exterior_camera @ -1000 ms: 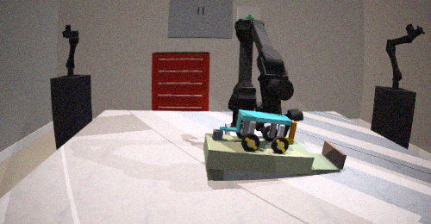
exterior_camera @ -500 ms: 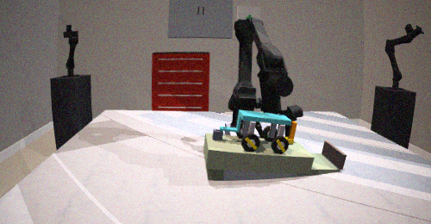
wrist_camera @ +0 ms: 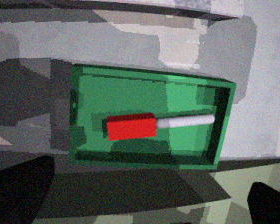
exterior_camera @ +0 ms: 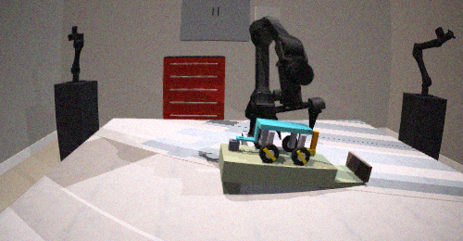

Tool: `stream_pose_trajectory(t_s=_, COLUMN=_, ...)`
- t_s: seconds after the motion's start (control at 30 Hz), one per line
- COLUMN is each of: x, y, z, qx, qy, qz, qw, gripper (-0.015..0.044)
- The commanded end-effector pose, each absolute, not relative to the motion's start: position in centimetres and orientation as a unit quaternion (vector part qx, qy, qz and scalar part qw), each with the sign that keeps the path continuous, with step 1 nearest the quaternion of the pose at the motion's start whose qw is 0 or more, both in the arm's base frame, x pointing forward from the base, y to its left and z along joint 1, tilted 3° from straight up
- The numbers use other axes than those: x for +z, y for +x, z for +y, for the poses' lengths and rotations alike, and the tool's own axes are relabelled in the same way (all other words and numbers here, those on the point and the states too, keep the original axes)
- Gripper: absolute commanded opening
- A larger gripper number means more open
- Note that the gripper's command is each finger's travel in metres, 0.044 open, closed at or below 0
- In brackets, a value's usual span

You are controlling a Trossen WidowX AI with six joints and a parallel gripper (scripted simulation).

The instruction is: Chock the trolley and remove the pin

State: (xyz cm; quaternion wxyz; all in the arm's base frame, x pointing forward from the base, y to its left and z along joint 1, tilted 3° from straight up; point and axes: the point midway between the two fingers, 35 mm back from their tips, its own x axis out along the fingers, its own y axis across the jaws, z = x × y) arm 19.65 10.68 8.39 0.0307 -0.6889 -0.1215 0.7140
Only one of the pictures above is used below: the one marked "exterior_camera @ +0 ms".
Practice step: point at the yellow wedge with orange handle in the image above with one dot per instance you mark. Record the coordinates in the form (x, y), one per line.
(313, 143)

